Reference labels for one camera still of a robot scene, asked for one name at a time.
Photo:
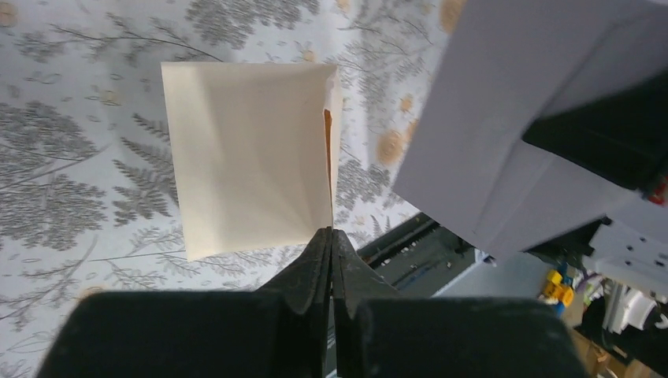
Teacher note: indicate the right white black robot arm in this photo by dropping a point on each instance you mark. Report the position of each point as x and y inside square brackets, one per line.
[628, 245]

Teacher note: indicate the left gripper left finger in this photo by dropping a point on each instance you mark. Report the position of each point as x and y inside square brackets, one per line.
[278, 330]

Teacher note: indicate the beige lined letter paper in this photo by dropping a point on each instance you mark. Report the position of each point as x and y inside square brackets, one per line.
[255, 151]

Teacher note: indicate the grey lavender envelope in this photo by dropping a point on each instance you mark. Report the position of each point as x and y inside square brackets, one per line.
[507, 63]

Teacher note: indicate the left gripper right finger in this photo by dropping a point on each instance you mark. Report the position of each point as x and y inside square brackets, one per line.
[381, 333]

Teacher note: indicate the floral patterned table mat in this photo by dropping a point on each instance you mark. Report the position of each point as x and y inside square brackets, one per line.
[88, 194]

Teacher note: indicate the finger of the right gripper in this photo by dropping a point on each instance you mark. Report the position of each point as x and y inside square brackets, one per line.
[621, 137]

